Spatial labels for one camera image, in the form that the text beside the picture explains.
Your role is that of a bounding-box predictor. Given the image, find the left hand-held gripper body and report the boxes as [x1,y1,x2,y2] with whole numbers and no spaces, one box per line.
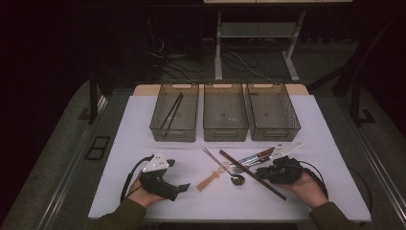
[139,150,180,202]

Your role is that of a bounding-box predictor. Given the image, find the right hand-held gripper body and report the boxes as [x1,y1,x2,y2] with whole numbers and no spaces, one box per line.
[255,142,305,186]

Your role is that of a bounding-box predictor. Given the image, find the light wooden spoon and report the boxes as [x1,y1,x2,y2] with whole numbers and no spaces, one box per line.
[195,161,232,193]

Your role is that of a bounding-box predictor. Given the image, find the metal spoon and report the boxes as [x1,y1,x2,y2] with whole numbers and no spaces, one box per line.
[202,147,246,186]

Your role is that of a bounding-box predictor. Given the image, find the smoky clear plastic bin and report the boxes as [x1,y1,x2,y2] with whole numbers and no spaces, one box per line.
[245,81,302,142]
[148,81,200,143]
[202,81,250,143]

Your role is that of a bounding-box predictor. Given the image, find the black chopstick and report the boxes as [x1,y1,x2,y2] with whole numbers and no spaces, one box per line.
[164,93,186,137]
[158,91,184,130]

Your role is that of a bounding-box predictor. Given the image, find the person's left hand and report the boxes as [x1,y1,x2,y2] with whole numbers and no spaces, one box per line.
[126,173,167,209]

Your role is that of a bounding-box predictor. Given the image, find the person's right hand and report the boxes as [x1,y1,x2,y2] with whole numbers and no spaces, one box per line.
[281,172,329,209]

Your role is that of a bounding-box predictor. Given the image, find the white table mat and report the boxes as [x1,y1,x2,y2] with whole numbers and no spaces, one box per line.
[88,94,372,223]

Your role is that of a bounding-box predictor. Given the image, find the black metal stand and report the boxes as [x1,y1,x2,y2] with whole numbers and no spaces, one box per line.
[78,71,101,126]
[306,13,401,127]

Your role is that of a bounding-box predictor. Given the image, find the white background desk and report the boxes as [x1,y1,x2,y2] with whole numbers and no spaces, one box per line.
[203,0,353,82]

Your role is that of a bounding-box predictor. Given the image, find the left hand-held gripper cable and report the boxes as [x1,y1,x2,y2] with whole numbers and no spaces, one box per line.
[120,154,155,203]

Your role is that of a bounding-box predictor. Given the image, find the hand-held gripper cable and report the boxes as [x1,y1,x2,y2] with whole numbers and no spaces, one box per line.
[120,154,155,203]
[298,160,329,200]

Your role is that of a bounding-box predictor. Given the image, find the right hand-held gripper cable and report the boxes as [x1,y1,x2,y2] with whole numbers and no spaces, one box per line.
[298,160,329,200]

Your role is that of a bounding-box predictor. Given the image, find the thin black cable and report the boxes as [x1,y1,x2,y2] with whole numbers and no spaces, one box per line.
[347,165,373,213]

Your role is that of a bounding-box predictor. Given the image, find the aluminium floor rail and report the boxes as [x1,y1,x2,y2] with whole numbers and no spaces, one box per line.
[350,126,406,221]
[36,94,109,230]

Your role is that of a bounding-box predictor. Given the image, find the tangle of floor cables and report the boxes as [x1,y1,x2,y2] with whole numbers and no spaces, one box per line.
[147,34,276,82]

